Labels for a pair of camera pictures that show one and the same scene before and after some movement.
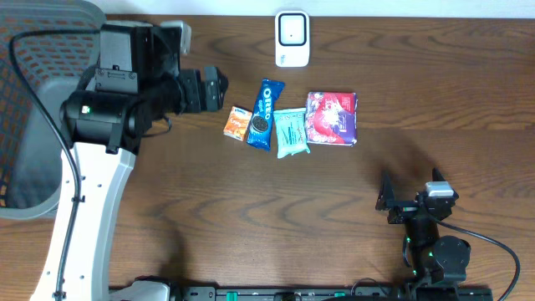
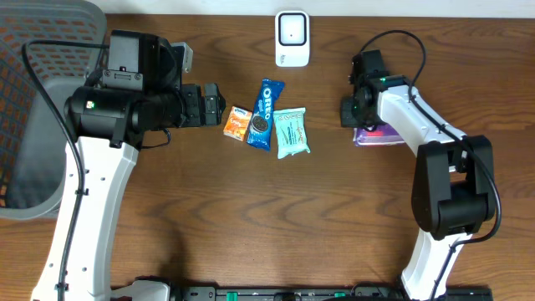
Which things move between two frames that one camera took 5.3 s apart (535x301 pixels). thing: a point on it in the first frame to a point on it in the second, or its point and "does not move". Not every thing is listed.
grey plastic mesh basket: x=46 y=67 does not move
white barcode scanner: x=292 y=38 does not move
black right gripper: x=403 y=210 to x=347 y=118
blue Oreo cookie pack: x=259 y=132 does not move
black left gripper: x=211 y=89 to x=210 y=104
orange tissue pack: x=237 y=123 does not move
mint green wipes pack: x=291 y=131 does not move
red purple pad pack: x=331 y=118 to x=383 y=135
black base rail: x=331 y=293 does not move
